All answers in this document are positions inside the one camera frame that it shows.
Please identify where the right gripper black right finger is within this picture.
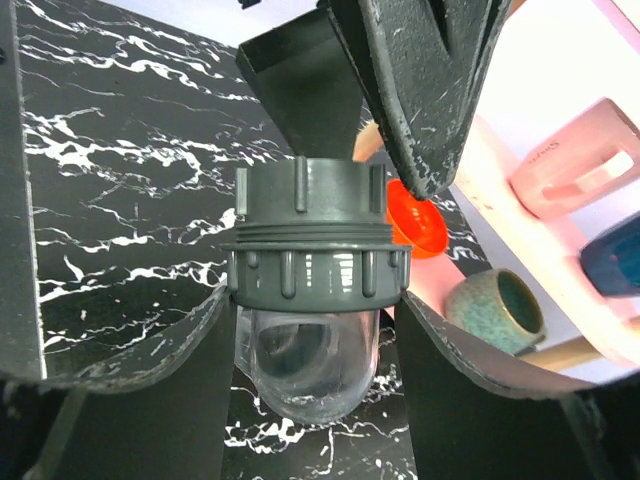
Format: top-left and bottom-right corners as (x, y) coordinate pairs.
(394, 292), (639, 479)

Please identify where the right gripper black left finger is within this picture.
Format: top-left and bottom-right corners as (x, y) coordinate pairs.
(1, 286), (235, 479)

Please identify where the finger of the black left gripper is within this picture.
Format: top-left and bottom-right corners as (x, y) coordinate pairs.
(236, 0), (511, 200)

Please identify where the teal speckled cup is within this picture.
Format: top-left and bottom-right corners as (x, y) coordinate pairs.
(443, 269), (546, 355)

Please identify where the orange bowl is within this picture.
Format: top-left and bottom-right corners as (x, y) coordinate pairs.
(387, 179), (449, 260)

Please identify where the pink mug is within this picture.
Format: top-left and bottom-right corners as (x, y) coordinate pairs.
(509, 98), (639, 220)

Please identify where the dark blue mug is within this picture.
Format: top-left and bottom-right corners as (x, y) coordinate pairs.
(579, 213), (640, 298)

